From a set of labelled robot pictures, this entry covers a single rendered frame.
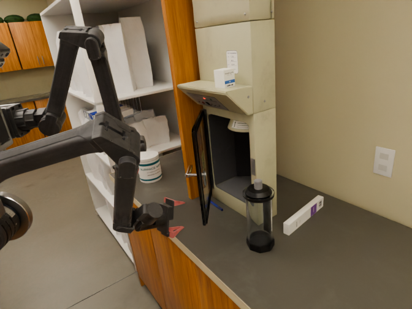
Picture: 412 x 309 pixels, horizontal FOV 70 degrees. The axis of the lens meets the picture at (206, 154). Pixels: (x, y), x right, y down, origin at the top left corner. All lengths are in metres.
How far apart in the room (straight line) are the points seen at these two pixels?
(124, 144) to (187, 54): 0.72
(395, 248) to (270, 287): 0.47
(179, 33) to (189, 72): 0.16
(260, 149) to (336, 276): 0.49
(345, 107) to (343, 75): 0.13
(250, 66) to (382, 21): 0.48
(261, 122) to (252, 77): 0.17
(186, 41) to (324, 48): 0.57
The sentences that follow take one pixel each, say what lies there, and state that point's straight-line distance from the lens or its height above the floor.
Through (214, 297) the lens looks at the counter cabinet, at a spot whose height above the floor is 0.76.
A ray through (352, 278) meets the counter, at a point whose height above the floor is 0.94.
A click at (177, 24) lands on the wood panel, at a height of 1.73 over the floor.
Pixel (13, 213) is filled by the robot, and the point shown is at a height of 1.16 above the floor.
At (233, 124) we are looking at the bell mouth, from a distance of 1.20.
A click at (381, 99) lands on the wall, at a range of 1.29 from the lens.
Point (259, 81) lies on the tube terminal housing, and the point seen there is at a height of 1.52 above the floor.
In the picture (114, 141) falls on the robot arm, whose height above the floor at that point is 1.49.
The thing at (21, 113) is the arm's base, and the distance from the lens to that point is 1.33.
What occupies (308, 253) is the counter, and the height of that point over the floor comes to 0.94.
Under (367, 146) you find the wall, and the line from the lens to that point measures 1.36.
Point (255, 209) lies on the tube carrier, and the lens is 1.04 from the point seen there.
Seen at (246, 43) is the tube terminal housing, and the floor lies 1.64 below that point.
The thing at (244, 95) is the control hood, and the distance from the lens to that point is 1.02.
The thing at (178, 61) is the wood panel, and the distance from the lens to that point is 1.29.
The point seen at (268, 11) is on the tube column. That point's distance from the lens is 1.10.
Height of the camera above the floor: 1.69
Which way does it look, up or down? 22 degrees down
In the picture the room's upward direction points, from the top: 6 degrees counter-clockwise
